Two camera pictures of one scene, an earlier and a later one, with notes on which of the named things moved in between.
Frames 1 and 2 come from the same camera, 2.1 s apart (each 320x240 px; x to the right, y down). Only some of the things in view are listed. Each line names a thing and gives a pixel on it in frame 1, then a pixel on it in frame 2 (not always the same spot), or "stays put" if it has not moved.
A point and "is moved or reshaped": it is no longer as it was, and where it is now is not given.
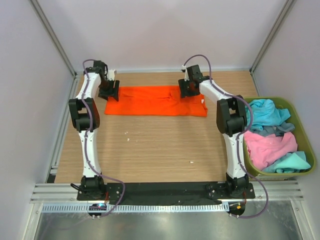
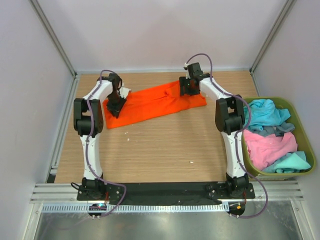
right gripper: (183, 92) stays put
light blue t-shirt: (265, 113) stays put
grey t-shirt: (278, 130) stays put
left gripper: (113, 92) -> (115, 110)
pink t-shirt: (263, 151) stays put
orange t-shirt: (157, 100) is moved or reshaped
